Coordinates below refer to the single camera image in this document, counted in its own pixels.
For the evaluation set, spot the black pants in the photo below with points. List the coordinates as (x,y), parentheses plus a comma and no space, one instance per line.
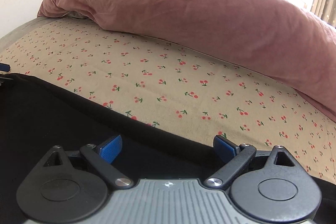
(51,172)

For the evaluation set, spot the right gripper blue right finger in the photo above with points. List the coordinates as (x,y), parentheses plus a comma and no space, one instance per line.
(225,149)

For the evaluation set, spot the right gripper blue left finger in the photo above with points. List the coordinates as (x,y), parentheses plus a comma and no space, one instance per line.
(110,149)

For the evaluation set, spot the grey mattress cover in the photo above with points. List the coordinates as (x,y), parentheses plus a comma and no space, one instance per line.
(22,30)

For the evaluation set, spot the cherry print bed sheet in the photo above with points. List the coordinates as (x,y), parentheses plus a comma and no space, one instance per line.
(176,89)

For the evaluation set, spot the pink duvet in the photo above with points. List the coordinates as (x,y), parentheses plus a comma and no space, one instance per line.
(271,37)

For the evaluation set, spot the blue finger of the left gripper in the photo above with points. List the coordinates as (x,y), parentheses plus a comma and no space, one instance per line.
(4,67)

